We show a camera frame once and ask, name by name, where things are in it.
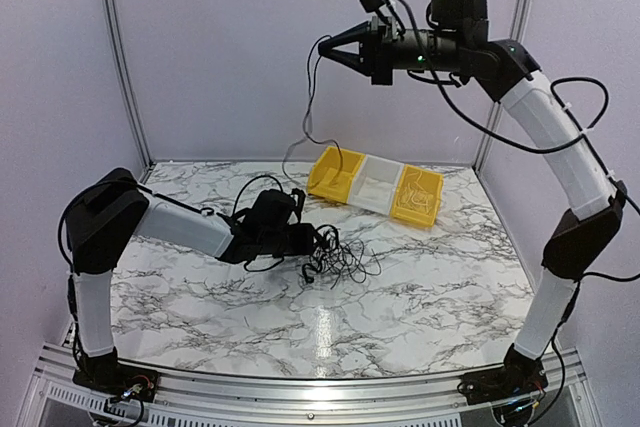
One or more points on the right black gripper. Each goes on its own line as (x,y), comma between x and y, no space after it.
(380,67)

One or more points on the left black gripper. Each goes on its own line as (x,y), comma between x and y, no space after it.
(306,246)

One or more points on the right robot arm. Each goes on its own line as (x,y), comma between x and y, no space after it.
(456,42)

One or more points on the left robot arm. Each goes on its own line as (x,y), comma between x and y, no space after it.
(98,224)

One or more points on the left yellow bin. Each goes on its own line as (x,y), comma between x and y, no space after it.
(333,174)

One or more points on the yellow bin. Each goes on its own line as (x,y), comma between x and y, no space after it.
(418,197)
(333,174)

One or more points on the white translucent bin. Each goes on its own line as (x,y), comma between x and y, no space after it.
(374,185)

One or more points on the right yellow bin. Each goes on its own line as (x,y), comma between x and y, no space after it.
(418,197)

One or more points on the right aluminium corner post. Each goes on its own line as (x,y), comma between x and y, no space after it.
(516,34)

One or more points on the aluminium corner post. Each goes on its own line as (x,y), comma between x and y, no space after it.
(516,34)
(125,82)

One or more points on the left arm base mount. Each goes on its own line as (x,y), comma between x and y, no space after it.
(117,379)

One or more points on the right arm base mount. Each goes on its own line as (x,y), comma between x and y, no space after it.
(516,376)

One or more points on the left aluminium corner post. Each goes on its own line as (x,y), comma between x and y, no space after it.
(125,82)

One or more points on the aluminium front rail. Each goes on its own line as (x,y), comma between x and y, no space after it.
(190,398)

